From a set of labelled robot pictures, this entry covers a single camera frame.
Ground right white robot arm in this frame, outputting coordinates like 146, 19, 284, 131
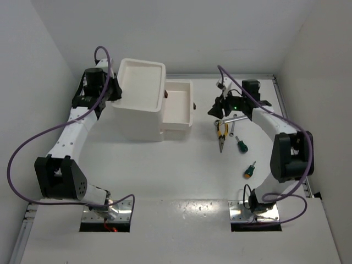
208, 78, 314, 212

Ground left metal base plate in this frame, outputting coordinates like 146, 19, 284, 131
81, 200, 133, 224

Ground white drawer cabinet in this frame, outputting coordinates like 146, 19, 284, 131
112, 58, 166, 142

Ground metal base plate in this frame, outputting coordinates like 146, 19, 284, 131
228, 200, 280, 224
81, 200, 133, 224

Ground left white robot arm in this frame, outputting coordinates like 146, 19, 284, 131
34, 66, 122, 210

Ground yellow handled pliers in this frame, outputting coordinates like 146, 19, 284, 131
214, 120, 229, 153

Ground all green screwdriver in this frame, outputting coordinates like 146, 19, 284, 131
235, 136, 249, 153

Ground silver combination wrench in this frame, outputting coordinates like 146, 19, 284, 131
229, 121, 235, 137

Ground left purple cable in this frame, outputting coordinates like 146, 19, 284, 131
6, 46, 135, 206

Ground silver ratchet wrench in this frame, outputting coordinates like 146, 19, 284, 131
214, 115, 248, 125

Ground green orange screwdriver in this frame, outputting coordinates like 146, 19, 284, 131
244, 161, 256, 179

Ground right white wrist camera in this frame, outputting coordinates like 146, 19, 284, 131
216, 77, 233, 99

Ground aluminium rail left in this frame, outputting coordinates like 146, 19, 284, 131
9, 203, 38, 264

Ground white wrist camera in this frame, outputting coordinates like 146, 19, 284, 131
95, 58, 109, 73
216, 77, 233, 99

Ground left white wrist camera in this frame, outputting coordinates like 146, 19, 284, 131
95, 58, 109, 73

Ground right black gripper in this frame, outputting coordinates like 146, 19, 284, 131
208, 89, 246, 119

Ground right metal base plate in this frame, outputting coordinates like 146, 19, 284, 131
228, 200, 280, 224

